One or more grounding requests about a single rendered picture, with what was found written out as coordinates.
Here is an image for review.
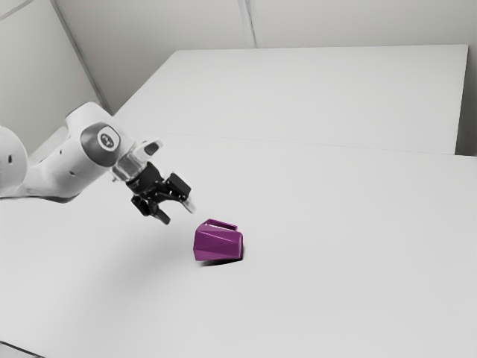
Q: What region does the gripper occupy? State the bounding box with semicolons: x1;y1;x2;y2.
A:
125;162;197;226

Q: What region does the purple faceted mug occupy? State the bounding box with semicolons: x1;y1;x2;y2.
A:
192;219;247;263

